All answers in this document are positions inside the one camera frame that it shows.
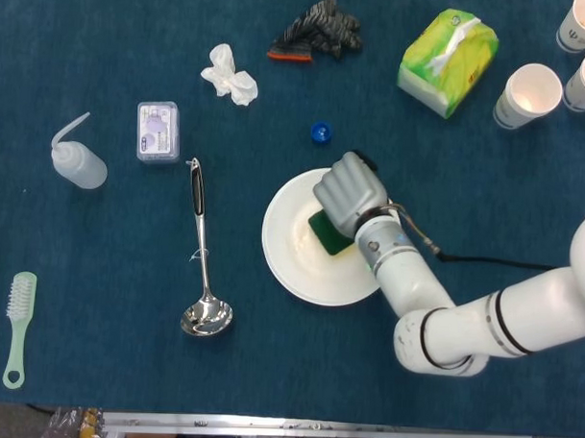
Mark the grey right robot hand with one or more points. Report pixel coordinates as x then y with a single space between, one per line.
353 192

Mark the green yellow sponge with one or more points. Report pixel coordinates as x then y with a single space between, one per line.
328 237

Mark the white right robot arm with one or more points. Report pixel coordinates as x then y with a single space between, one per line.
442 325

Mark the white round plate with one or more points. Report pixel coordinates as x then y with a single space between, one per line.
314 272

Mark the blue bottle cap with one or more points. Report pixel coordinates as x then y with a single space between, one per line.
321 132

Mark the green yellow tissue pack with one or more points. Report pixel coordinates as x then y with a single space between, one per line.
452 61

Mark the grey striped work glove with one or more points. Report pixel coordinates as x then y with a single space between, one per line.
323 30

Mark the crumpled white tissue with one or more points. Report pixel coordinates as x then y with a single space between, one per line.
232 80

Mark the white paper cup stack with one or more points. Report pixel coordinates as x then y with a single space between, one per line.
527 95

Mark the clear plastic lidded box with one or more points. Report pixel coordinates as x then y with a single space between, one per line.
158 132

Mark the translucent squeeze wash bottle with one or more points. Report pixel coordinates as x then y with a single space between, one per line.
83 166

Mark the teal table cloth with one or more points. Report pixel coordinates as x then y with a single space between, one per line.
124 367

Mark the pale green scrub brush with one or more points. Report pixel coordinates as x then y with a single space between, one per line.
20 315

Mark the clear plastic bag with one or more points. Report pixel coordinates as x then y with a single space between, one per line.
69 425

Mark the aluminium frame rail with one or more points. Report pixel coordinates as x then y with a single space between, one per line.
314 427

